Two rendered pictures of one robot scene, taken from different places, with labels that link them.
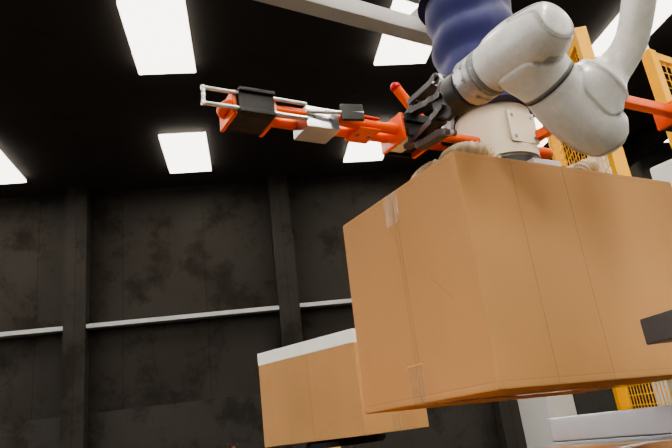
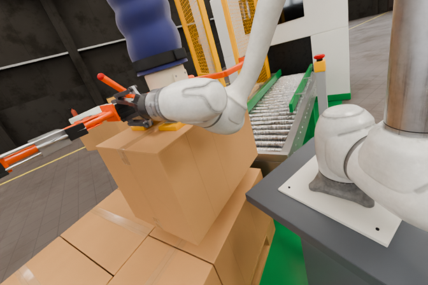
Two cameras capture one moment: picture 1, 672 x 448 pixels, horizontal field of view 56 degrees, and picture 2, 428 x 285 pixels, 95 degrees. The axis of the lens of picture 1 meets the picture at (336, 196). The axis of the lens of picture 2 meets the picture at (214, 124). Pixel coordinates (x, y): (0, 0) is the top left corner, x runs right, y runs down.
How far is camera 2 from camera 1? 0.84 m
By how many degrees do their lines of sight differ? 46
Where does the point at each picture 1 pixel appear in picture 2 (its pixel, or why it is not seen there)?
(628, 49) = (249, 85)
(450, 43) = (129, 25)
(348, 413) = not seen: hidden behind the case
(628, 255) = (232, 139)
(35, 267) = not seen: outside the picture
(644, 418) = not seen: hidden behind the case
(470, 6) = not seen: outside the picture
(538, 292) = (206, 190)
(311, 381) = (99, 129)
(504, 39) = (183, 111)
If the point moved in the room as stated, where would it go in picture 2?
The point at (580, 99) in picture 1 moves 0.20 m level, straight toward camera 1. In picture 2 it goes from (227, 125) to (237, 164)
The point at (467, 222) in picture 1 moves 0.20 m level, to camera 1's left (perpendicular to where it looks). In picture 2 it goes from (172, 188) to (106, 224)
